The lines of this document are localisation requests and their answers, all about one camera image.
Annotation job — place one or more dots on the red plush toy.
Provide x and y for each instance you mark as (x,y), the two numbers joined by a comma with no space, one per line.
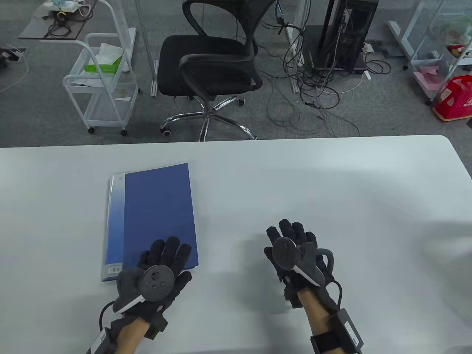
(457,49)

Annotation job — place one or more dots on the dark side table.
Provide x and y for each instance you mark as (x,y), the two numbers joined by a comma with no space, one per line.
(37,27)

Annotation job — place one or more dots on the red bag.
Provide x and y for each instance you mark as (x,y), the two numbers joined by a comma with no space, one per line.
(455,99)

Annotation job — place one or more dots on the white desk leg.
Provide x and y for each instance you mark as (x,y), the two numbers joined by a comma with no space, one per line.
(299,11)

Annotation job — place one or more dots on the black computer tower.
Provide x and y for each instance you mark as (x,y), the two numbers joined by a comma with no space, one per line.
(350,33)

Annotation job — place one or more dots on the white device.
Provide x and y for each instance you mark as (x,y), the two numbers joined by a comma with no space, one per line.
(64,4)

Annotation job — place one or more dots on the person's left forearm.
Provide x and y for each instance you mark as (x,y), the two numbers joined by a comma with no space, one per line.
(129,337)

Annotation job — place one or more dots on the green plastic bag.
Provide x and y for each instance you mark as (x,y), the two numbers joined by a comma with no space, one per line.
(455,29)

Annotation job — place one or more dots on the person's right hand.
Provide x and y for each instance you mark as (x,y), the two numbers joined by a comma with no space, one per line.
(300,232)

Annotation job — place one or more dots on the black power strip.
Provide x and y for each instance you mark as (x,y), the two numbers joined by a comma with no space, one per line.
(13,53)

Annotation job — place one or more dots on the grey round hand controller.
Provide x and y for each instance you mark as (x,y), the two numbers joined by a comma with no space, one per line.
(284,252)
(158,282)

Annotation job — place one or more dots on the white desk frame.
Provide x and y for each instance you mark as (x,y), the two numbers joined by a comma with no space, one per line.
(394,27)

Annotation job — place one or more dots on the black office chair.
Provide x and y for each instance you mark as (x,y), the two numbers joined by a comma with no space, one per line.
(202,62)

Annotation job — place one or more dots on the white power adapter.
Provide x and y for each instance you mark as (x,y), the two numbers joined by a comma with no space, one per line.
(367,47)

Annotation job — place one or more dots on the black wrist sensor box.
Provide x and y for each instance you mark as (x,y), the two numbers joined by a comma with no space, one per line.
(346,328)
(99,343)

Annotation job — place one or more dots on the person's right forearm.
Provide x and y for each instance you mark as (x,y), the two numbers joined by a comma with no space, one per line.
(313,313)

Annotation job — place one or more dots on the blue file folder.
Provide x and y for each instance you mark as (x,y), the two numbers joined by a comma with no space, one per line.
(155,206)

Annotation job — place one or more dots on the person's left hand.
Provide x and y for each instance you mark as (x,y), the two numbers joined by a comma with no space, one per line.
(180,258)

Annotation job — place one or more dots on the white shelf rack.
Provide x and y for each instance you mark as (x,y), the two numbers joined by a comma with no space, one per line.
(448,79)

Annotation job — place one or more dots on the pink paper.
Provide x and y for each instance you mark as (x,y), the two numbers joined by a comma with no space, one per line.
(427,81)

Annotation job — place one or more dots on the metal pole stand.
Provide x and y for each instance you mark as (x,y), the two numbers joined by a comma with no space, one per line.
(144,33)

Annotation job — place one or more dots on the white wheeled cart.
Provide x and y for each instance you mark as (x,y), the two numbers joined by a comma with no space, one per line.
(96,110)

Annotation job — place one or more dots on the green packet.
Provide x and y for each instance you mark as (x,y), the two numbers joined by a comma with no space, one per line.
(103,68)

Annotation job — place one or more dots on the white cloth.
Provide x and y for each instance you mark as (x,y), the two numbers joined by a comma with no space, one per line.
(108,49)

